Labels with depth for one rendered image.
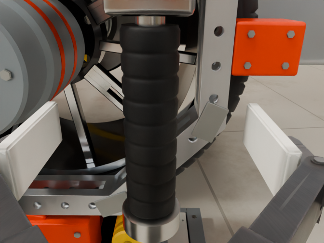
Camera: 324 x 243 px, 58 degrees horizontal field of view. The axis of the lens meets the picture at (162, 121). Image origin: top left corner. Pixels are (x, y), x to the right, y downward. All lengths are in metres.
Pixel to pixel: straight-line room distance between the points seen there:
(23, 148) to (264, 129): 0.13
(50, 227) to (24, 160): 0.38
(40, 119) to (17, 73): 0.10
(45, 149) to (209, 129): 0.28
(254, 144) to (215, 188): 1.41
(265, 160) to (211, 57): 0.24
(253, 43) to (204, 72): 0.07
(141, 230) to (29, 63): 0.17
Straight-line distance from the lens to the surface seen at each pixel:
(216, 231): 1.35
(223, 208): 1.48
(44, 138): 0.19
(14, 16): 0.30
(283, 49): 0.42
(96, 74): 0.52
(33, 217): 0.55
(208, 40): 0.39
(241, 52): 0.40
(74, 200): 0.51
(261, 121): 0.18
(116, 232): 0.55
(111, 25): 0.94
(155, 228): 0.22
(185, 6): 0.17
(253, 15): 0.49
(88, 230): 0.53
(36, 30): 0.31
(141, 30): 0.16
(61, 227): 0.53
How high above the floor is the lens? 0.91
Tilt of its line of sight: 22 degrees down
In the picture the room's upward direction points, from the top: straight up
